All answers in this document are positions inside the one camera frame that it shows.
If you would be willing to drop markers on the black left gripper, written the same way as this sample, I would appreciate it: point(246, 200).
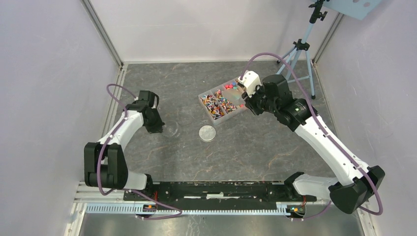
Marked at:
point(158, 127)

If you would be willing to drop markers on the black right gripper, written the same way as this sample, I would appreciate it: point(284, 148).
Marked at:
point(250, 102)

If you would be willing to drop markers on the clear round jar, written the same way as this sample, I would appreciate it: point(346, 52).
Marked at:
point(171, 129)

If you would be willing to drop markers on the clear plastic scoop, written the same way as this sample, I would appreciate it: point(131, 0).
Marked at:
point(235, 96)

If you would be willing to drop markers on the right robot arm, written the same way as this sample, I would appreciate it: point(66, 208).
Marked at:
point(354, 181)

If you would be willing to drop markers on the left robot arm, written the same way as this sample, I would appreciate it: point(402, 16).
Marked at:
point(104, 162)

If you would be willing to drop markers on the clear compartment candy tray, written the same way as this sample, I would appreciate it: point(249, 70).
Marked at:
point(216, 106)

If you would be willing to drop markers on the light blue perforated board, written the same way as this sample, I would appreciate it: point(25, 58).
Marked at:
point(357, 9)

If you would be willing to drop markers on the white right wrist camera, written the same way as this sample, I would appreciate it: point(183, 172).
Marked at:
point(249, 80)

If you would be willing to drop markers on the light blue camera tripod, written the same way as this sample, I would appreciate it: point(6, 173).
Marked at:
point(301, 45)

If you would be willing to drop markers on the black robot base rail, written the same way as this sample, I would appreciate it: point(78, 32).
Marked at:
point(224, 195)

